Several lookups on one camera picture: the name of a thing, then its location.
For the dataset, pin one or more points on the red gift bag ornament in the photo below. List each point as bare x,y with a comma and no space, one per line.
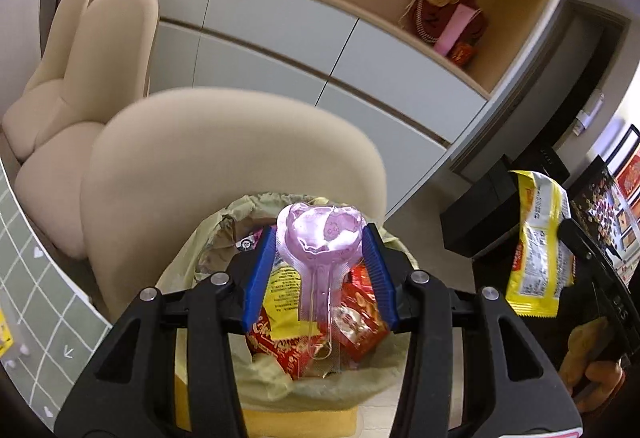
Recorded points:
435,2

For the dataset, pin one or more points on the yellow noodle packet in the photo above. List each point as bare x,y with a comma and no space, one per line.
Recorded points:
535,258

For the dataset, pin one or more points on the small red box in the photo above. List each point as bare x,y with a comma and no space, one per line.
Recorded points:
461,54

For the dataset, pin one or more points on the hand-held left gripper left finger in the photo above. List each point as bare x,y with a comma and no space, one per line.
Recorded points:
262,278

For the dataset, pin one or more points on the pink card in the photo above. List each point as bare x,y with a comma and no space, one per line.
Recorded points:
456,30

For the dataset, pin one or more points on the black low cabinet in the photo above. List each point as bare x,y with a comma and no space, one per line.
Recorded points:
480,213

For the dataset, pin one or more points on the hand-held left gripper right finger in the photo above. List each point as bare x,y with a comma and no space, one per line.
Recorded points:
380,278

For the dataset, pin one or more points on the yellow-lined waste bin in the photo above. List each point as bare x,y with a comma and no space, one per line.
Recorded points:
270,388

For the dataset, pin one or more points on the green grid tablecloth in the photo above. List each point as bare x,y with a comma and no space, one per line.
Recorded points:
45,298

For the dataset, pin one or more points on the dark grey door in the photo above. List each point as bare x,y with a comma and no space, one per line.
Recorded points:
575,67

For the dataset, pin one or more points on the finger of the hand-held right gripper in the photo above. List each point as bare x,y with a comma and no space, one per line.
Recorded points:
575,243

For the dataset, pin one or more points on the lilac plastic blister pack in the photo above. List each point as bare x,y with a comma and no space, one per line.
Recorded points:
320,238

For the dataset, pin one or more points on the white wall switch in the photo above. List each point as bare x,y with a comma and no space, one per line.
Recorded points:
589,115

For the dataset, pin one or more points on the beige chair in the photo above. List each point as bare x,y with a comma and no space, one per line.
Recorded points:
225,152
55,47
115,67

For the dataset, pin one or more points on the wooden shelf cabinet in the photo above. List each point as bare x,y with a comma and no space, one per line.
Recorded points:
280,42

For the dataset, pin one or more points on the red yellow snack packet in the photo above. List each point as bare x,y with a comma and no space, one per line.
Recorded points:
360,318

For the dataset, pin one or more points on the person's right hand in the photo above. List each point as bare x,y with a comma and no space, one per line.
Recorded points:
590,358

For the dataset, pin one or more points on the framed wall picture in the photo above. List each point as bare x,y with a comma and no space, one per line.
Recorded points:
629,157

